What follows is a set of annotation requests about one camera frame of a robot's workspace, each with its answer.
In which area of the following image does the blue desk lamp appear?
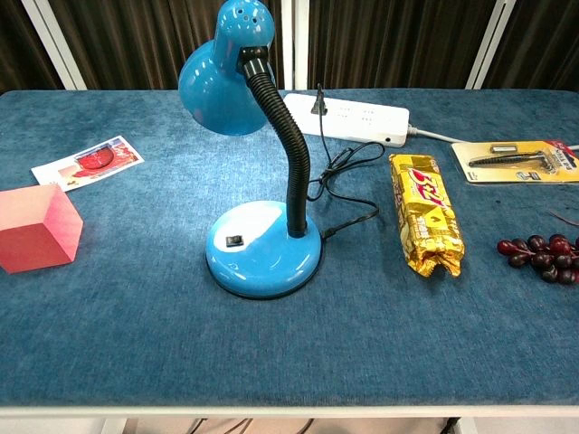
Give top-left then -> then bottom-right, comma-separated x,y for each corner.
177,0 -> 324,300

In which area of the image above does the white power strip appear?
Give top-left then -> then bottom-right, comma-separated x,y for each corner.
282,92 -> 411,149

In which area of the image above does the blue table cloth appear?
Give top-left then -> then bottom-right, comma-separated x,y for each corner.
0,89 -> 579,408

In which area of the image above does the yellow snack package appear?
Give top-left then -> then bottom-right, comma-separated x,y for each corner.
389,153 -> 467,279

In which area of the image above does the red printed picture card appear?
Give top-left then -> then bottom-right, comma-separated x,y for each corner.
30,134 -> 146,193

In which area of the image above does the yellow razor blister pack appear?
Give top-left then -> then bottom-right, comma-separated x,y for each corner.
451,139 -> 579,185

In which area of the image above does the pink translucent cube box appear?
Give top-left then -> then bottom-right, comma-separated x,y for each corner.
0,183 -> 85,276

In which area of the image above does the dark red grape bunch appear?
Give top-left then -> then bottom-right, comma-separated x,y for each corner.
497,233 -> 579,286

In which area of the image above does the black power cable with plug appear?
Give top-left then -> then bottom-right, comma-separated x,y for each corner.
307,82 -> 386,240

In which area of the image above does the white power strip cable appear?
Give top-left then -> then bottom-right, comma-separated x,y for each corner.
407,125 -> 579,152

